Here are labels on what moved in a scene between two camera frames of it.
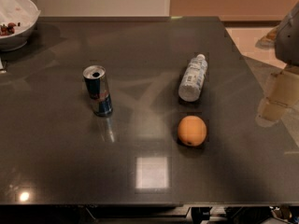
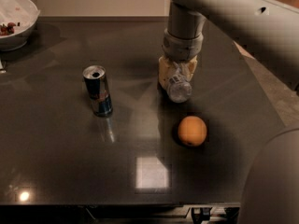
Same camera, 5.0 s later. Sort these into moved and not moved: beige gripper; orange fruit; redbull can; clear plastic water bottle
Moved: beige gripper; clear plastic water bottle
Not moved: orange fruit; redbull can
